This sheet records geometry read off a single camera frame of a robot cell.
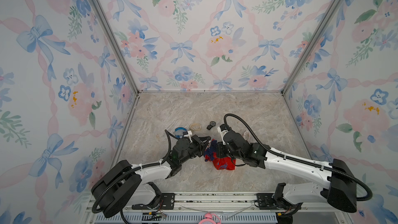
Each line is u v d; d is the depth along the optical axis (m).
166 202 0.74
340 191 0.39
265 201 0.74
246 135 0.97
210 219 0.70
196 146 0.72
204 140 0.77
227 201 0.75
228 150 0.64
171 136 0.80
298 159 0.47
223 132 0.69
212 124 1.00
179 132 0.98
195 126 1.00
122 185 0.43
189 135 0.78
